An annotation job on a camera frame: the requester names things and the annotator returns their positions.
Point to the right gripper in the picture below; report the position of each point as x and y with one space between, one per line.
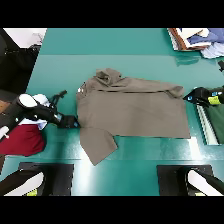
199 96

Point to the dark green garment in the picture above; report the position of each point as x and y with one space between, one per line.
217 121

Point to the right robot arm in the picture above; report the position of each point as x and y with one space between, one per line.
203 181

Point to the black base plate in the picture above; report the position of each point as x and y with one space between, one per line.
58 178
170 180

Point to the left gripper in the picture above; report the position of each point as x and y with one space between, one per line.
69 121

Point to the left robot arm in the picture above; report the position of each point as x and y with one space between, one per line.
33 110

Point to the brown T-shirt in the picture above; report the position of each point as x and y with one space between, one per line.
133 110

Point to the red garment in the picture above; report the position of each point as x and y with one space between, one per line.
21 140

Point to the light blue garment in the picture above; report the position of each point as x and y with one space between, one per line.
215 50

